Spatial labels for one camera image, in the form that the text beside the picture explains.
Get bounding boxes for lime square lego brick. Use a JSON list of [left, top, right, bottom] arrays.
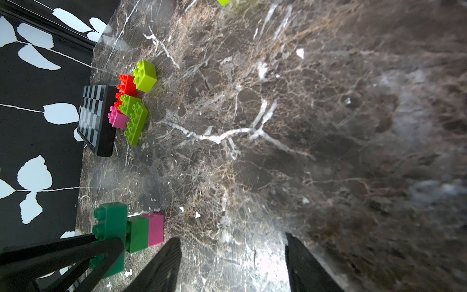
[[118, 94, 142, 117]]

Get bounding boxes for black white checkerboard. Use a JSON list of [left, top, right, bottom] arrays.
[[77, 85, 118, 157]]

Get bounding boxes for red long lego brick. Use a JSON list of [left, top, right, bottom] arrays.
[[114, 74, 137, 109]]

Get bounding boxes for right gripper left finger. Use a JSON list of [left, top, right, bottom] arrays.
[[124, 237, 182, 292]]

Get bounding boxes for magenta square lego brick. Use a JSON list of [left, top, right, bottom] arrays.
[[142, 212, 165, 247]]

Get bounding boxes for dark green long lego brick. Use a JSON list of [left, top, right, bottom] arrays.
[[90, 202, 128, 279]]

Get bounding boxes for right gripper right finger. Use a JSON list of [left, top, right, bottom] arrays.
[[285, 232, 343, 292]]

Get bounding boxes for lime long lego brick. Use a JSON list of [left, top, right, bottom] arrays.
[[124, 103, 148, 146]]

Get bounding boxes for pink square lego brick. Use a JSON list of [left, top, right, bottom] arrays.
[[108, 106, 128, 129]]

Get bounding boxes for lime rectangular lego brick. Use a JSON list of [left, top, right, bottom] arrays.
[[218, 0, 230, 6]]

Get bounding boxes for green square lego brick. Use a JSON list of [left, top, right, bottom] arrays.
[[125, 215, 149, 254]]

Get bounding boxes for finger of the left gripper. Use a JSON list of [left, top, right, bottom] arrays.
[[1, 234, 96, 265], [1, 238, 124, 292]]

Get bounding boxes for lime small lego brick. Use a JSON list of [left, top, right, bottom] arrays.
[[133, 60, 158, 93]]

